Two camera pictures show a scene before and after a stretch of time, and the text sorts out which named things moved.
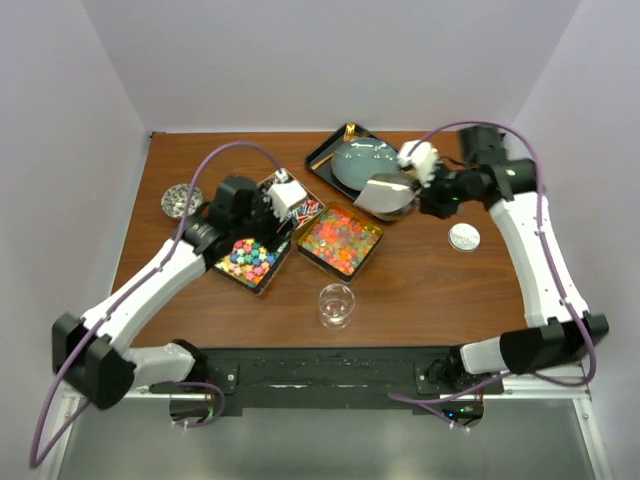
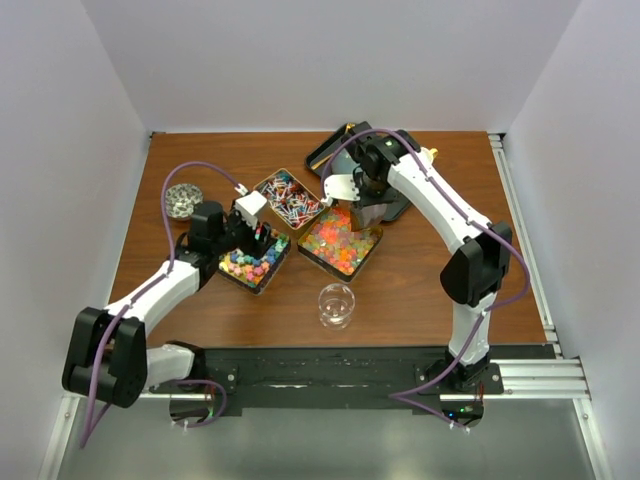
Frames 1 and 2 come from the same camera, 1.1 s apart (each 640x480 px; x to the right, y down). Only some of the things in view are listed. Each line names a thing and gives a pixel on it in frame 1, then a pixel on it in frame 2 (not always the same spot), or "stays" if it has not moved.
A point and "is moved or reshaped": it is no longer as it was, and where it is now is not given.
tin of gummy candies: [340, 241] stays
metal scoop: [387, 196] is moved or reshaped
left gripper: [273, 237] to [256, 247]
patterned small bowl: [175, 198] stays
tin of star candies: [252, 265] stays
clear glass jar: [336, 303] stays
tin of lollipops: [302, 213] stays
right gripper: [430, 202] to [364, 199]
